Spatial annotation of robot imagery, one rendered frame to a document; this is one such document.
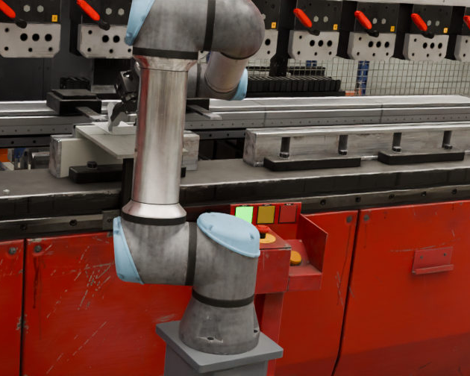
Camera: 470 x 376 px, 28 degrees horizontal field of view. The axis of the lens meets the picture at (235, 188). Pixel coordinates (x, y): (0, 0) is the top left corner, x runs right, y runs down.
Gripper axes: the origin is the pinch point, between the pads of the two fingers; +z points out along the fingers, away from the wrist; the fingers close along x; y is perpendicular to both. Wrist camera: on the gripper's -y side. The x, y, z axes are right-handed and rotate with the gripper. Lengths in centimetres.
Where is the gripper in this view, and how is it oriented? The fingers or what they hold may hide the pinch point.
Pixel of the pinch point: (124, 130)
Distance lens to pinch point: 230.8
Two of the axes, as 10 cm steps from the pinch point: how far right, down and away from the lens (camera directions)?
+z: -4.0, 5.4, 7.4
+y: -3.3, -8.4, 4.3
